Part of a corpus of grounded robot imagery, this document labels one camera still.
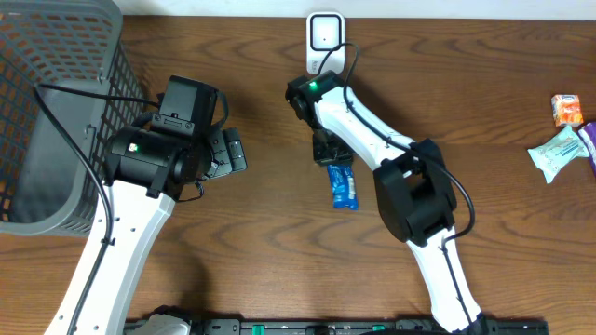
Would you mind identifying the teal white snack packet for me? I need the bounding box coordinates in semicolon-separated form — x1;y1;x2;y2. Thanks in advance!
527;126;589;184

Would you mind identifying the orange Kleenex tissue pack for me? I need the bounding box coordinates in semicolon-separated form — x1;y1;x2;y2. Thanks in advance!
551;94;584;127

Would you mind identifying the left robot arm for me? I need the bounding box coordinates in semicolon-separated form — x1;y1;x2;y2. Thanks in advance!
47;75;247;334

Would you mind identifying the red purple snack bag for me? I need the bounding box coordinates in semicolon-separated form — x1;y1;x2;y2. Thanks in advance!
578;122;596;175

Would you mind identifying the grey plastic mesh basket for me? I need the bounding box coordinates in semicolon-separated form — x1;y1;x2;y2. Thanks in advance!
1;0;144;236

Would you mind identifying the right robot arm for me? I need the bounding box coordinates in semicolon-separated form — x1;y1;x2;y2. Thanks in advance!
285;71;482;334

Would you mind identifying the blue snack wrapper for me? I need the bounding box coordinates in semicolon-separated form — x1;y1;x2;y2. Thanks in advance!
327;165;359;210

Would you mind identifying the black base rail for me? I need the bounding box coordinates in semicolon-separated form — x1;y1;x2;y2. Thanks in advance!
123;317;550;335

